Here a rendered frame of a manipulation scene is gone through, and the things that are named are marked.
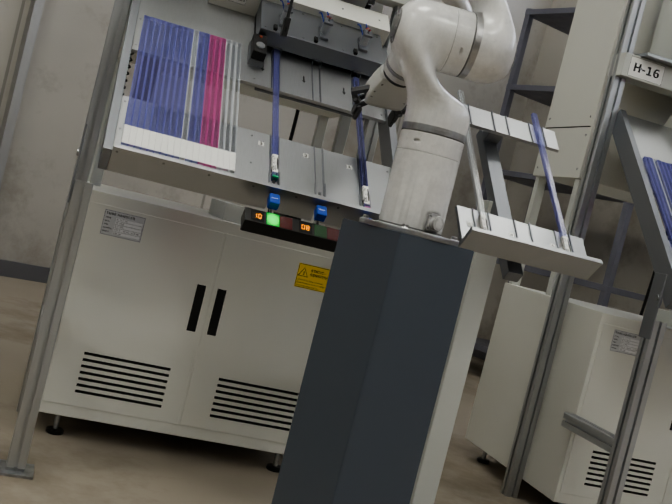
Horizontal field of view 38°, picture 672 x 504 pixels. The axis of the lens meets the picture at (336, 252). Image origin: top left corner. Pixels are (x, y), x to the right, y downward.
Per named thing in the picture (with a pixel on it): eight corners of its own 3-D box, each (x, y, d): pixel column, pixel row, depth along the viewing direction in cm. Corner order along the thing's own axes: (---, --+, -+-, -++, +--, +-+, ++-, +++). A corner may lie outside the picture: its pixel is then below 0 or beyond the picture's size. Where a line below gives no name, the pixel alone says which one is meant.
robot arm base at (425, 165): (478, 252, 179) (504, 153, 178) (400, 232, 168) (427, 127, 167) (414, 235, 194) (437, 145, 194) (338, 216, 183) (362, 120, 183)
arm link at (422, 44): (472, 144, 176) (505, 14, 175) (374, 117, 172) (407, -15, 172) (454, 146, 187) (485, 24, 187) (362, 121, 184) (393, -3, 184)
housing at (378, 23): (370, 71, 275) (390, 31, 265) (201, 21, 261) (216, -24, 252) (369, 55, 280) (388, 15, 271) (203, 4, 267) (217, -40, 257)
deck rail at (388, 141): (396, 242, 228) (407, 224, 224) (388, 240, 228) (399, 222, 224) (377, 62, 277) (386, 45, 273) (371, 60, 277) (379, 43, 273)
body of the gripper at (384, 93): (419, 63, 226) (399, 95, 234) (379, 54, 222) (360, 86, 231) (422, 88, 222) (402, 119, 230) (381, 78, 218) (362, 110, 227)
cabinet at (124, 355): (300, 480, 257) (357, 252, 255) (28, 435, 238) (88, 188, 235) (254, 416, 320) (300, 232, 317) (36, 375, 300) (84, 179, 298)
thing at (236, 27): (378, 134, 254) (386, 120, 251) (127, 64, 235) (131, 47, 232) (371, 60, 277) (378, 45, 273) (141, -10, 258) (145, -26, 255)
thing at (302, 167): (393, 229, 227) (398, 220, 225) (109, 158, 208) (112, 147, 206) (387, 174, 240) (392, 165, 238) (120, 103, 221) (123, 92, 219)
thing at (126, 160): (388, 240, 228) (401, 219, 223) (106, 170, 209) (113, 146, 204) (388, 236, 229) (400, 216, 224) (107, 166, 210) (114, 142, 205)
